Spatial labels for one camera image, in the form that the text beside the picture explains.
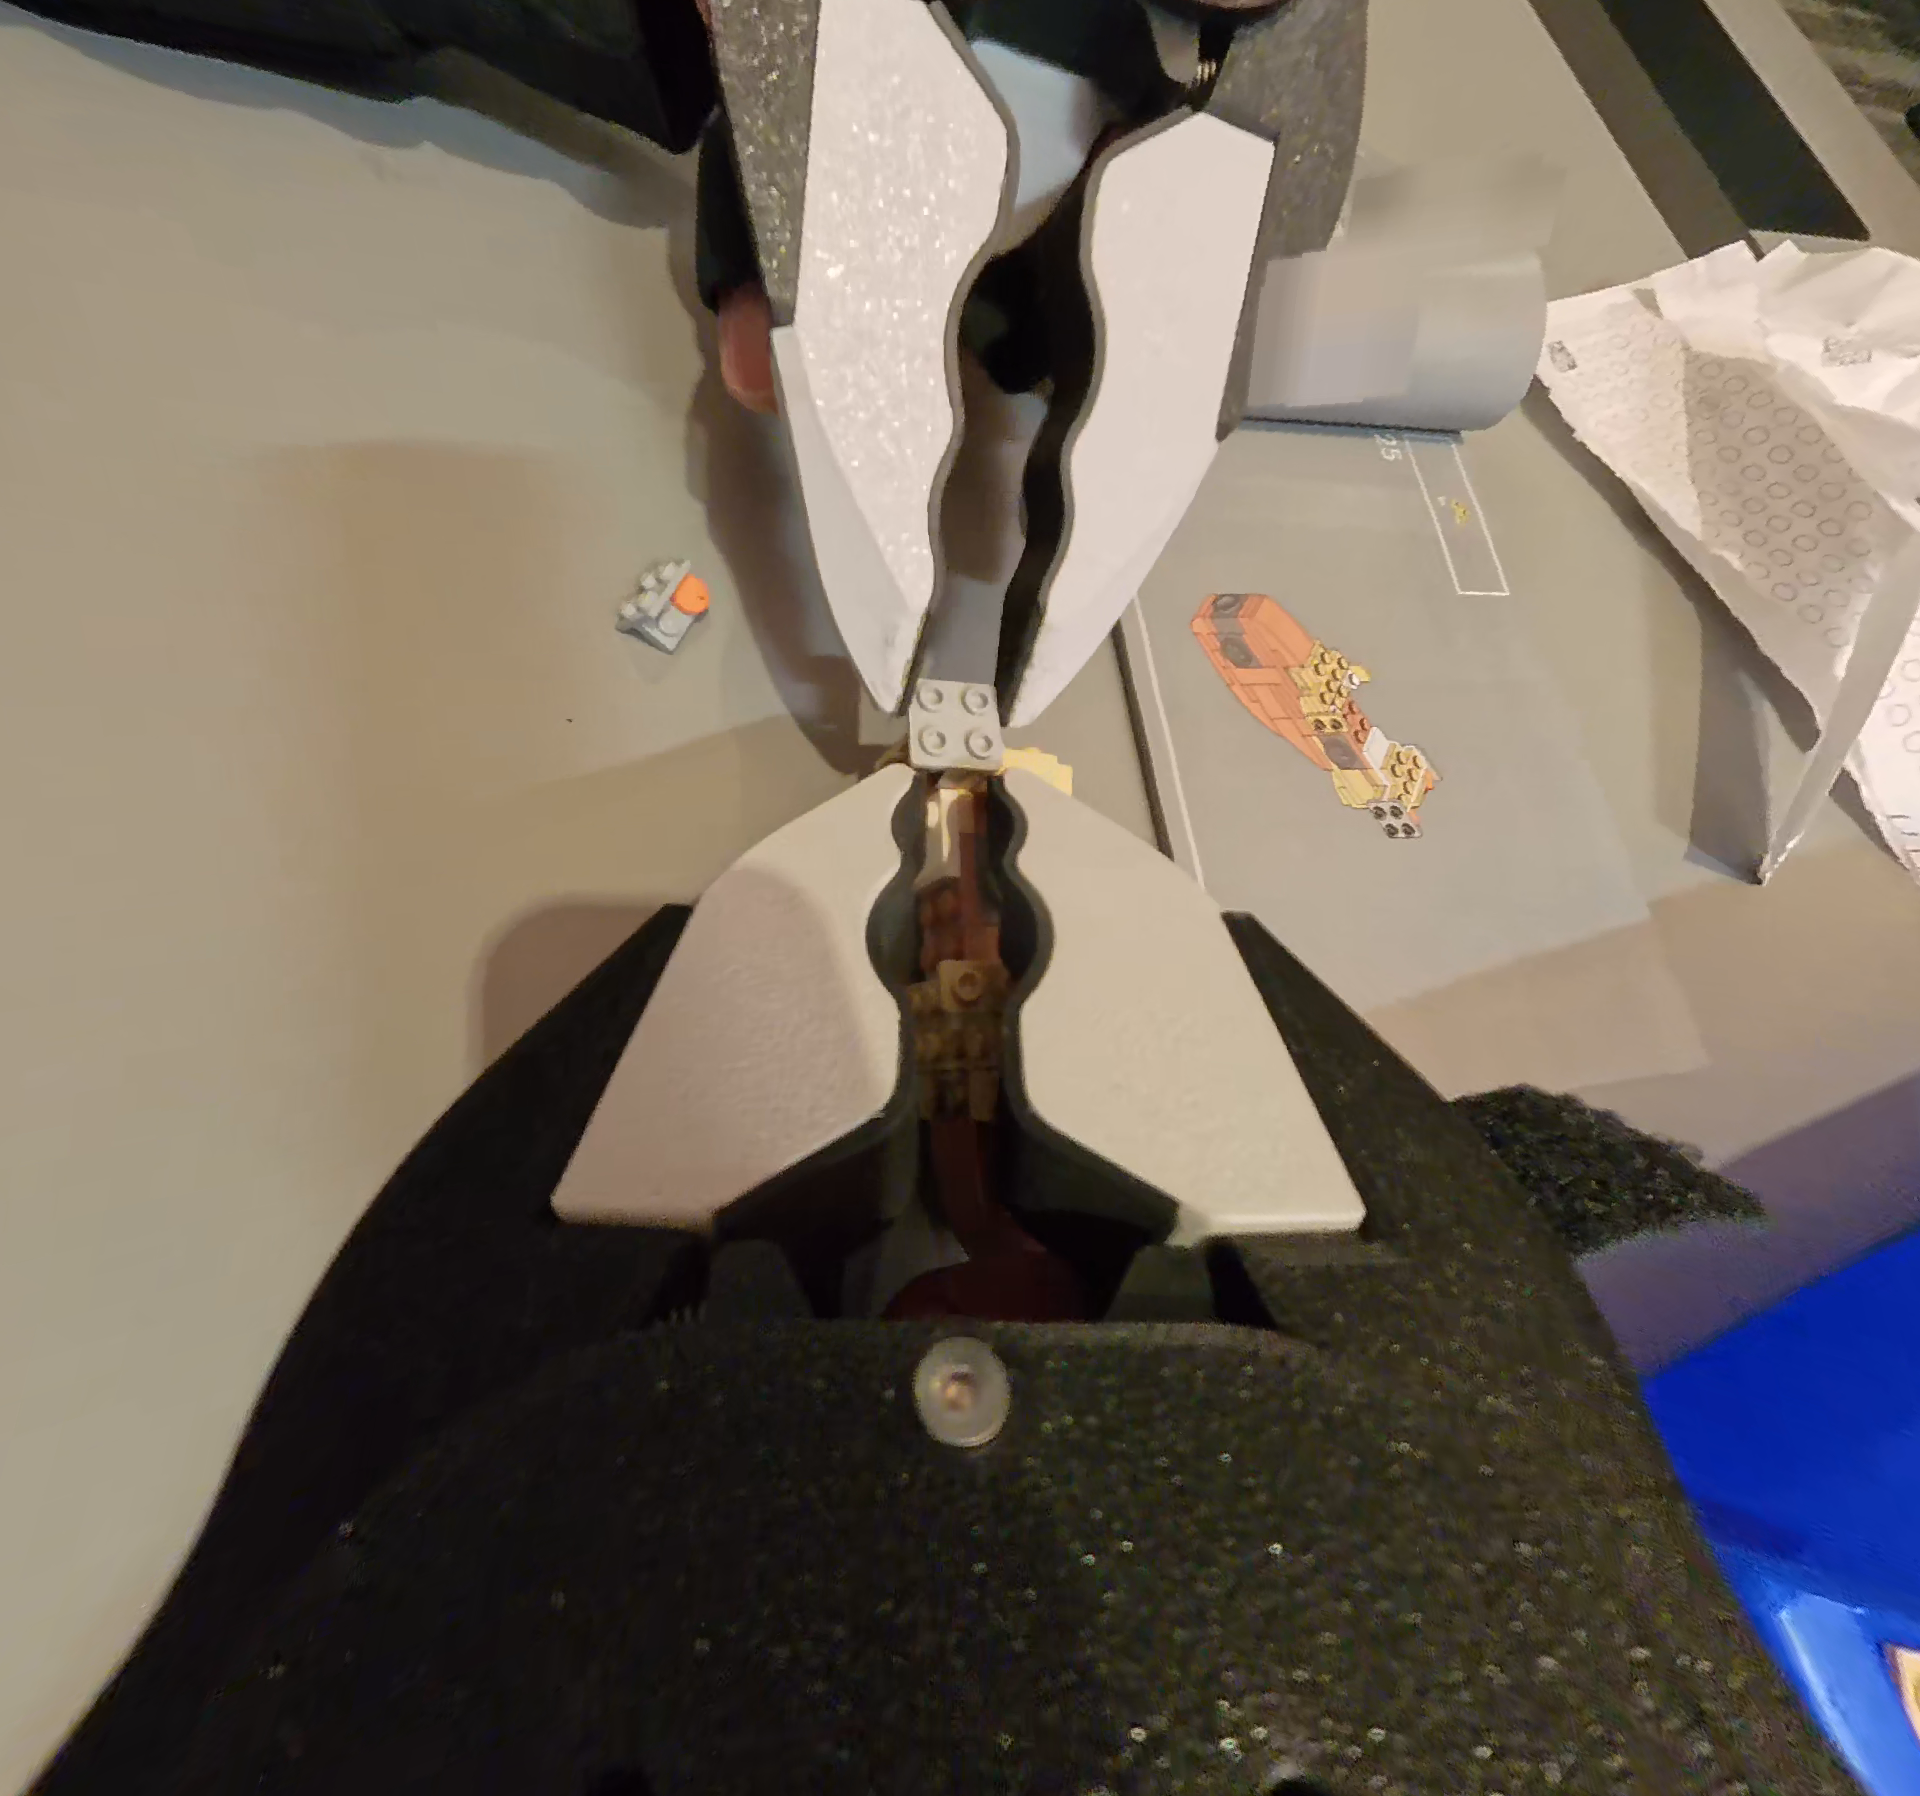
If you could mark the small pale grey brick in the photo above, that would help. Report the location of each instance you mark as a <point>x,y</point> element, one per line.
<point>954,721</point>

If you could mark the small dark grey brick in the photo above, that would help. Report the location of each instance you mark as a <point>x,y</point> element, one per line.
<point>651,616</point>

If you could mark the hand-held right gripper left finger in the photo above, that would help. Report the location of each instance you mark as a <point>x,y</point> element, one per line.
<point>751,1062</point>

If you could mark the orange tan brick model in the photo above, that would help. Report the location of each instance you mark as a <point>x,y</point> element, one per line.
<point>959,992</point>

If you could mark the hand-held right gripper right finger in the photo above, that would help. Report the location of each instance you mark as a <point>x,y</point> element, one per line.
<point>1186,1062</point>

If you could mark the blue plastic bin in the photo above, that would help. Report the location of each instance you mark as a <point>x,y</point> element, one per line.
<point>1801,1451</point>

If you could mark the grey instruction booklet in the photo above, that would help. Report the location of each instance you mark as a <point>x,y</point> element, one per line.
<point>1428,851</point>

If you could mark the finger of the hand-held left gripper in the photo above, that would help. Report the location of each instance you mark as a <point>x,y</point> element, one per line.
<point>1163,341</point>
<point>878,296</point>

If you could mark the torn white paper bag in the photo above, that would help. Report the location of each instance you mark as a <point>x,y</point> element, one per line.
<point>1771,444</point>

